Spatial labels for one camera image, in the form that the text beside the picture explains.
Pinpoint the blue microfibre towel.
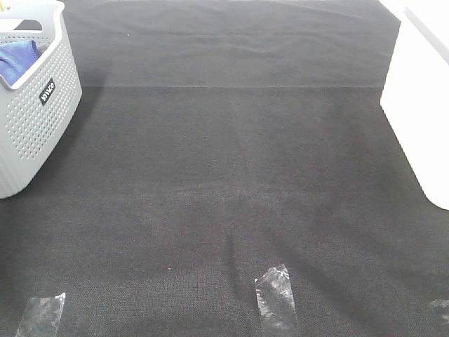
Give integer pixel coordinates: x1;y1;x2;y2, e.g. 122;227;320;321
1;40;39;86

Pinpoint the clear tape strip middle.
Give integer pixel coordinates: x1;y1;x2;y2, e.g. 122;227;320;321
254;264;300;336

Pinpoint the clear tape strip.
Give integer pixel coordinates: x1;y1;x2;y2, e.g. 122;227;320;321
254;264;300;336
15;292;66;337
429;299;449;325

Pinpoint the grey perforated laundry basket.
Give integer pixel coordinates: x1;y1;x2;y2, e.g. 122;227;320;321
1;1;82;199

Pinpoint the white plastic basket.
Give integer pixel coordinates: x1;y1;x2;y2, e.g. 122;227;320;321
380;1;448;209

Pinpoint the clear tape strip left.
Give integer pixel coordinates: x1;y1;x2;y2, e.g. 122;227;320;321
15;292;66;337

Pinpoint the clear tape strip right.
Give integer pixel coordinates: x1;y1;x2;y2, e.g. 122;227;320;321
429;299;449;325

